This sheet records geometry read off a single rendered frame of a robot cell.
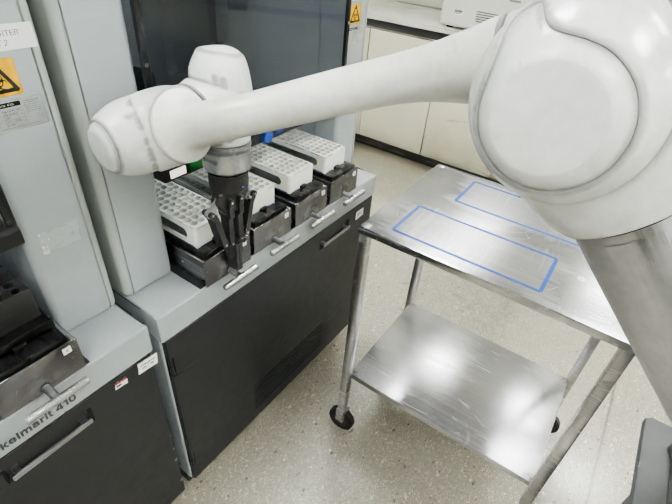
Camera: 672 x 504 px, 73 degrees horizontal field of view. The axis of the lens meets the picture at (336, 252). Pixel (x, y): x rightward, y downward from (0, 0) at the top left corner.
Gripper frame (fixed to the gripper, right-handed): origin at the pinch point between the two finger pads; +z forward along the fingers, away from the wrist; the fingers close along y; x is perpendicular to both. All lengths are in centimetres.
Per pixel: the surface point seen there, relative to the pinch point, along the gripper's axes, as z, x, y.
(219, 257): 0.4, -1.9, 2.5
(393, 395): 52, 32, -28
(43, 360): -0.2, -2.4, 39.0
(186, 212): -6.5, -11.8, 1.9
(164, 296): 6.4, -6.8, 13.9
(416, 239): -2.1, 28.8, -28.4
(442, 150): 63, -41, -229
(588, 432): 80, 88, -78
